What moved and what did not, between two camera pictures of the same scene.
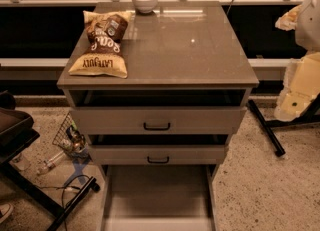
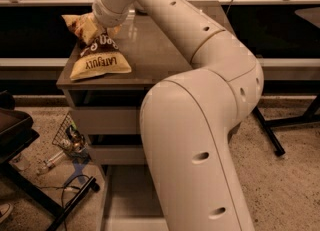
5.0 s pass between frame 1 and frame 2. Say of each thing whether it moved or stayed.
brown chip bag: moved
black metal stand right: stayed
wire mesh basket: stayed
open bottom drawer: stayed
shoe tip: stayed
